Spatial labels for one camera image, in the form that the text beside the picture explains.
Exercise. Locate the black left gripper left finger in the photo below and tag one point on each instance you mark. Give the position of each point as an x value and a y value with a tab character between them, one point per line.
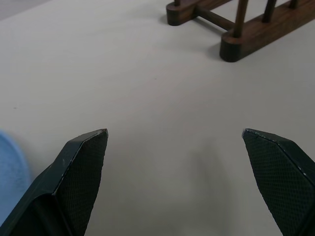
69	182

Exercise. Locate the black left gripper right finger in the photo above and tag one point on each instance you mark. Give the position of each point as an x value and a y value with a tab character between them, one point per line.
283	177

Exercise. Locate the dark wooden dish rack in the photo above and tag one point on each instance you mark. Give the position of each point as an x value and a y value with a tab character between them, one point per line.
242	23

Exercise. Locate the blue plate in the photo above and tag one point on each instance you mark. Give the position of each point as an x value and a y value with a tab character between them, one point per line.
11	167

